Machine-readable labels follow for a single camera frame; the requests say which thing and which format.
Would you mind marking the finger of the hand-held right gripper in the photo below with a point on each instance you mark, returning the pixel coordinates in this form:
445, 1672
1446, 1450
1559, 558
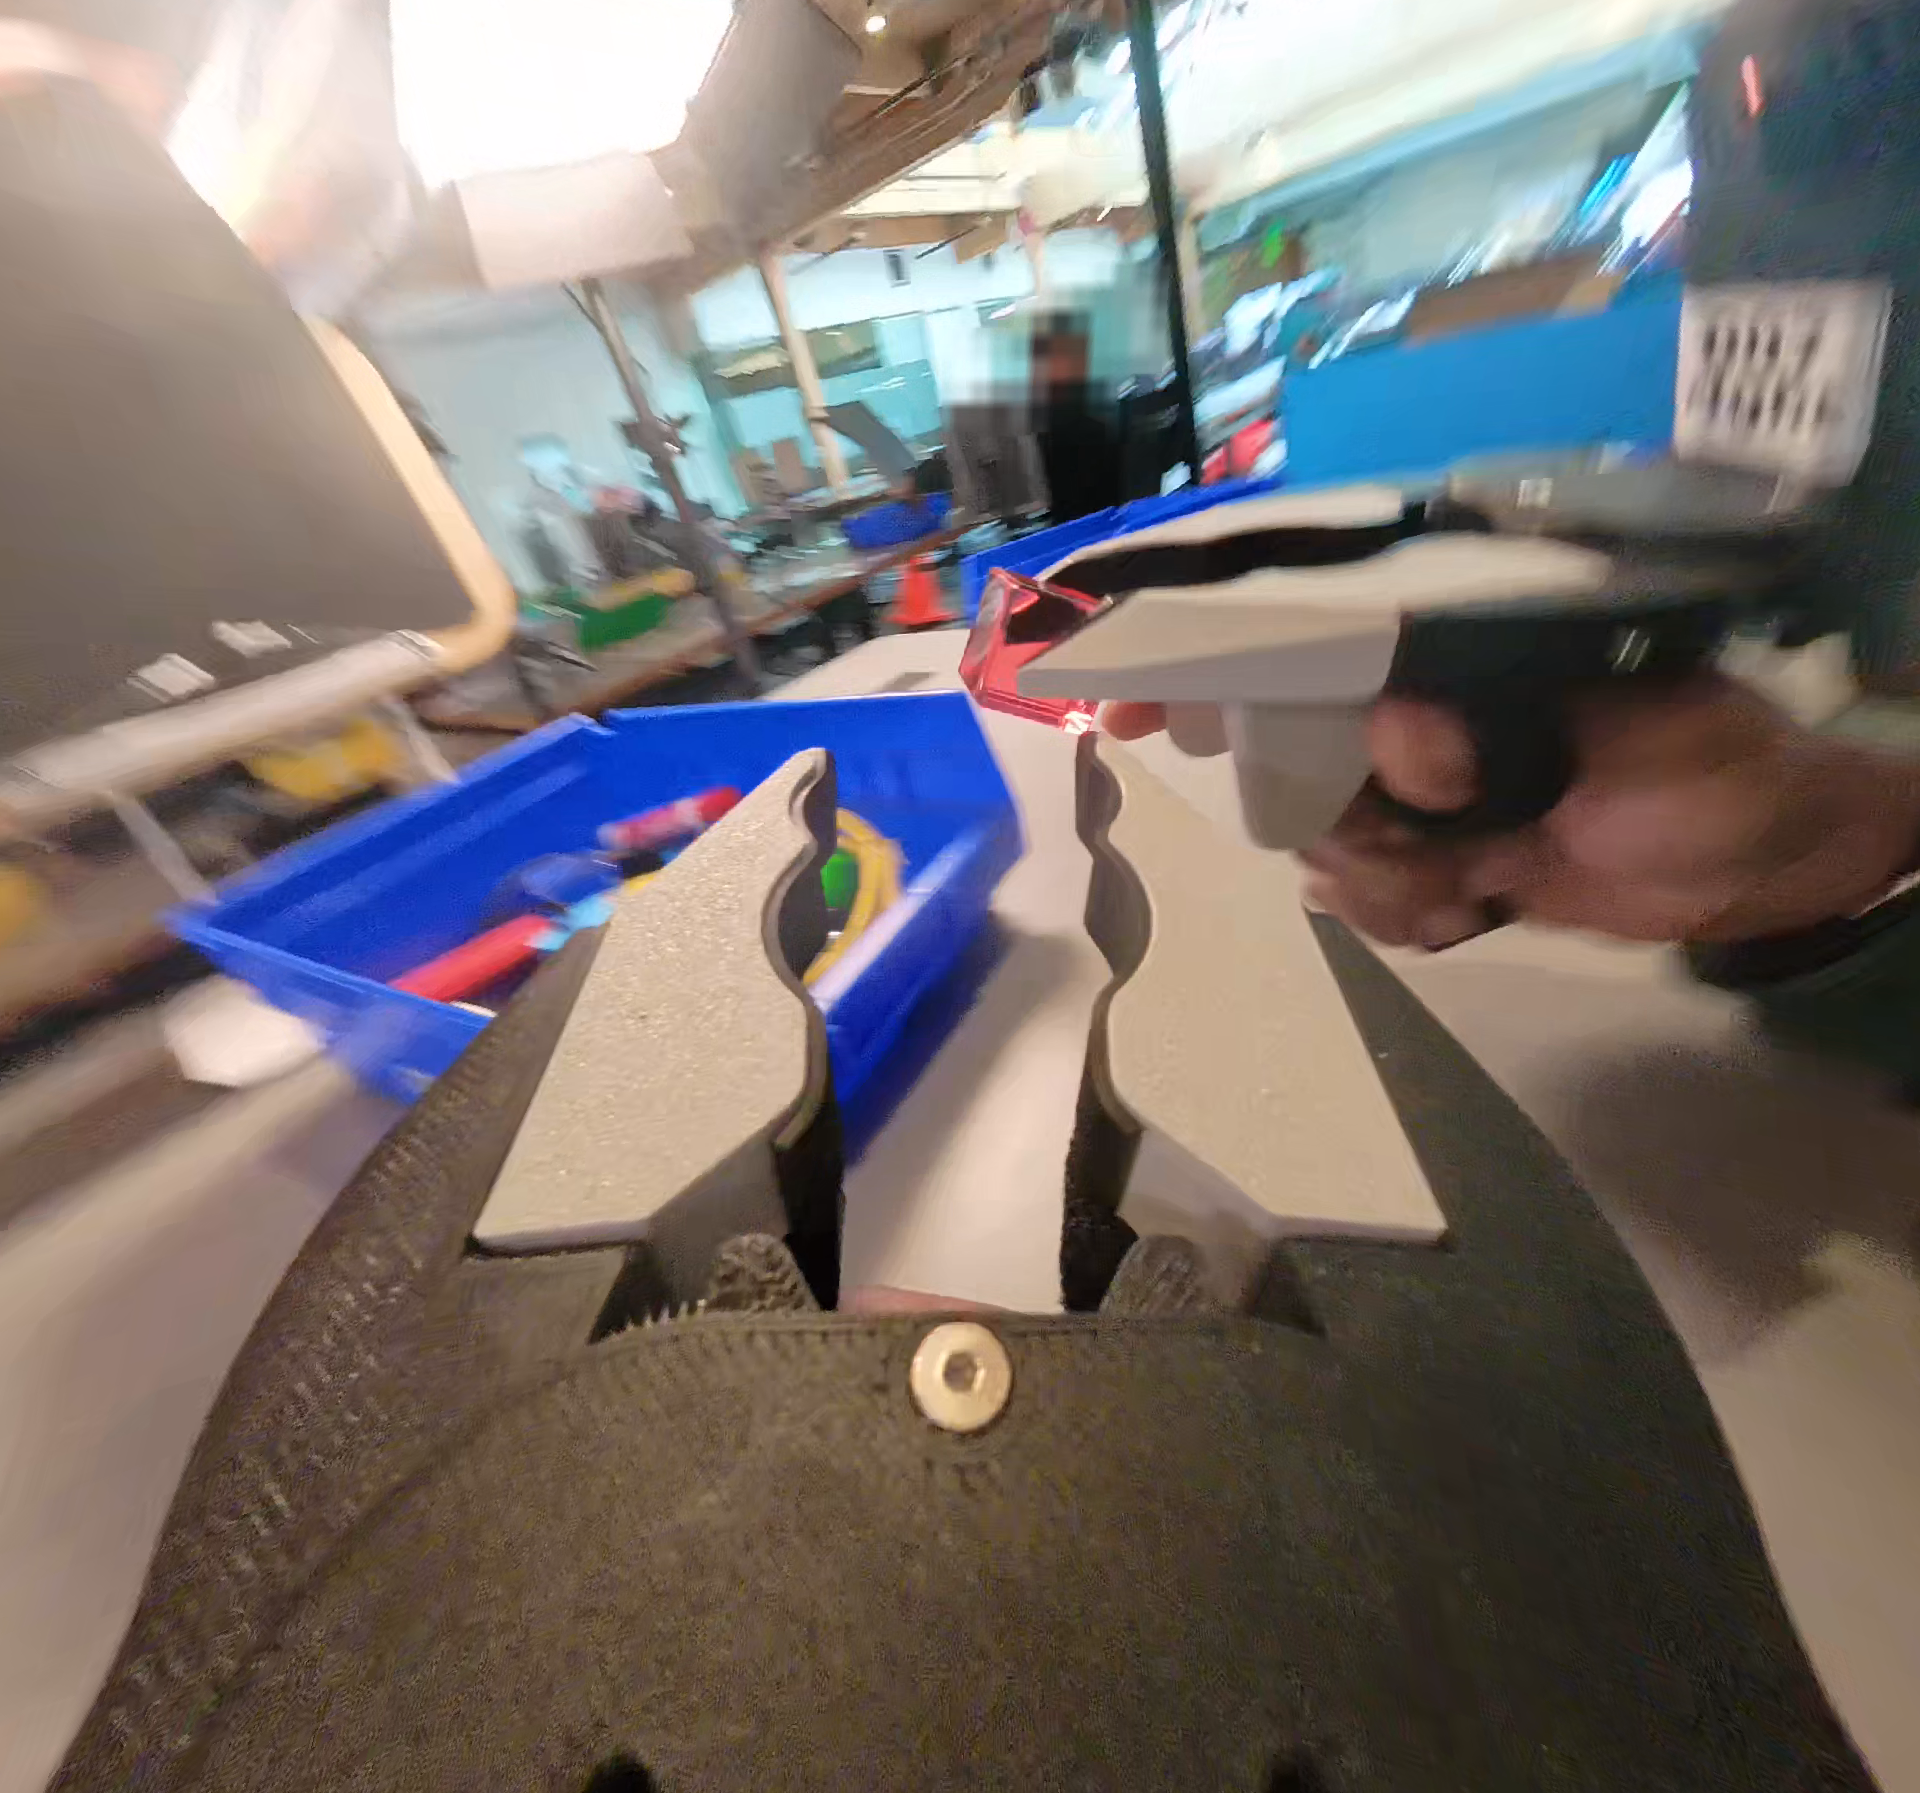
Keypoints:
1291, 669
1260, 538

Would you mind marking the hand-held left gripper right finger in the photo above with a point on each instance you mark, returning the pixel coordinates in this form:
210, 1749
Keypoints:
1260, 1075

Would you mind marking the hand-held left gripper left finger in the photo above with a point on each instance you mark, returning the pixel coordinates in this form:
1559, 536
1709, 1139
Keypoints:
647, 1075

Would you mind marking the red transparent cube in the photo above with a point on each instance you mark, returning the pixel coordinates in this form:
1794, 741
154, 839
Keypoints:
1029, 648

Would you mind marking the blue plastic bin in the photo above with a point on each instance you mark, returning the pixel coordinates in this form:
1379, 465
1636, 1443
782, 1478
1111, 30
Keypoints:
1095, 535
450, 864

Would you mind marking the person's right forearm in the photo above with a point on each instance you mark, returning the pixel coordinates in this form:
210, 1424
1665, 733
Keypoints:
1830, 988

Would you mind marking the person's right hand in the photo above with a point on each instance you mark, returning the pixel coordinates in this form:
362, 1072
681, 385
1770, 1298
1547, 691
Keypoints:
1680, 836

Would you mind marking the light stand pole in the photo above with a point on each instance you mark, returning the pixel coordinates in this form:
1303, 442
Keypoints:
1155, 146

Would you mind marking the studio light panel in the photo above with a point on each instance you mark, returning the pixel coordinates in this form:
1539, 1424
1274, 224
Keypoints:
571, 26

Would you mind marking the blue partition wall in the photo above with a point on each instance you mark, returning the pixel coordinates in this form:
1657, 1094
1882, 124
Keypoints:
1485, 371

